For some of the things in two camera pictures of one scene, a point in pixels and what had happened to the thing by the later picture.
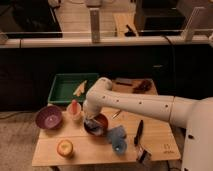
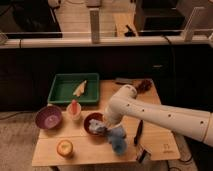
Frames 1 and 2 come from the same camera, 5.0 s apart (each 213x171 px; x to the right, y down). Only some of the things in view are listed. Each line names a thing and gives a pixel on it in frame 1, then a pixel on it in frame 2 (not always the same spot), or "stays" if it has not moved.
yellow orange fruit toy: (65, 148) stays
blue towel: (116, 136) stays
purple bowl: (48, 117) stays
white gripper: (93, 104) to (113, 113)
